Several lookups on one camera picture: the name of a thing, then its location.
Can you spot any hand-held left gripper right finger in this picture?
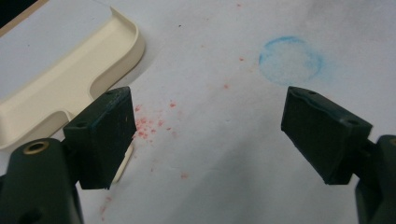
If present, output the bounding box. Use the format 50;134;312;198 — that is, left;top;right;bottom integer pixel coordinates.
280;86;374;186

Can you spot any cream plastic dustpan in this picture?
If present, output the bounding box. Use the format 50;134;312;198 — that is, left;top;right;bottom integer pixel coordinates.
0;0;147;185

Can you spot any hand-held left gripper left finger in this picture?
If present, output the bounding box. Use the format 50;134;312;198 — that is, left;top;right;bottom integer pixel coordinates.
63;86;137;190

